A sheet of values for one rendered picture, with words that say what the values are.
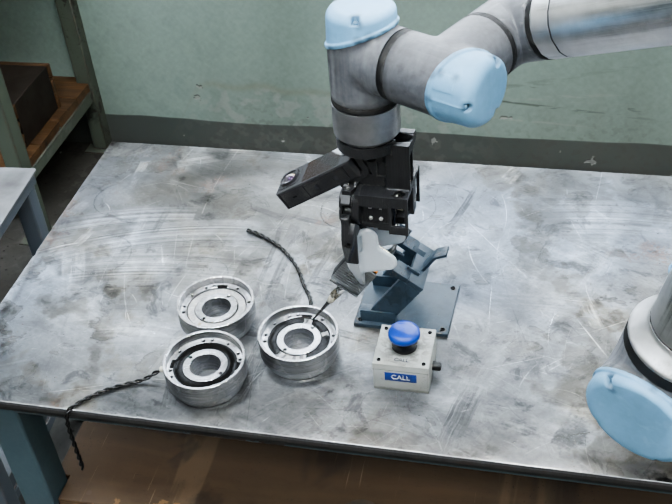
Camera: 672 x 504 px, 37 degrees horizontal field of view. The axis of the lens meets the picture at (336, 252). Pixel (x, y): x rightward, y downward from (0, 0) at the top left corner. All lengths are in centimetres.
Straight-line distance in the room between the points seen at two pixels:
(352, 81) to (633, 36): 28
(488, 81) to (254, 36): 201
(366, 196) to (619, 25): 33
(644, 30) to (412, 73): 22
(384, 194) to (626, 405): 35
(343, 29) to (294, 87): 198
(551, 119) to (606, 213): 140
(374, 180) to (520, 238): 41
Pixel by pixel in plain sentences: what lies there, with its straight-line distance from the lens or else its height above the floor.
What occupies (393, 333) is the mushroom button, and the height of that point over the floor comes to 87.
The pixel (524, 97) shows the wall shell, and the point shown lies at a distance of 290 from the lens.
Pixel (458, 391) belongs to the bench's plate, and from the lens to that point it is 127.
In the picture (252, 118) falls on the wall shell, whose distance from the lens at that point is 310.
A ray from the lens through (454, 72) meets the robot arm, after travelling 97.
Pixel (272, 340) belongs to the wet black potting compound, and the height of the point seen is 83.
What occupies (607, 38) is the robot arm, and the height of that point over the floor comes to 127.
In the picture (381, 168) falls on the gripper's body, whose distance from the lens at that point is 113.
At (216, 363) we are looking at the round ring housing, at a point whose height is 81.
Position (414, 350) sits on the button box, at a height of 85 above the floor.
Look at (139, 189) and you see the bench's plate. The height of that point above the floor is 80.
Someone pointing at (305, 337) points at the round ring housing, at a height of 81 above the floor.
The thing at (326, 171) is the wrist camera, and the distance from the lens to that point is 114.
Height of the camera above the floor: 174
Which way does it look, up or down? 39 degrees down
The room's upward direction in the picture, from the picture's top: 5 degrees counter-clockwise
